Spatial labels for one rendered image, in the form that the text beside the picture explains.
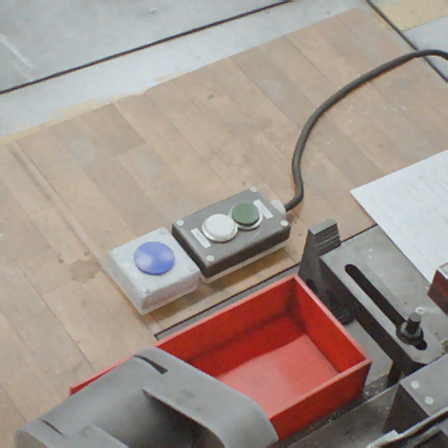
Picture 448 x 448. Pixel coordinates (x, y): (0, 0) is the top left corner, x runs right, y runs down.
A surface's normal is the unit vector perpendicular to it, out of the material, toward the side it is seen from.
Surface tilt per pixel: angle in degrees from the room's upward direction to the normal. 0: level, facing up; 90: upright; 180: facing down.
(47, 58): 0
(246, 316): 90
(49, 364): 0
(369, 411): 0
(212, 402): 27
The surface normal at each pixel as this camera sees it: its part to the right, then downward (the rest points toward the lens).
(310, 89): 0.10, -0.65
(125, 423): 0.36, -0.35
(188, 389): -0.21, -0.86
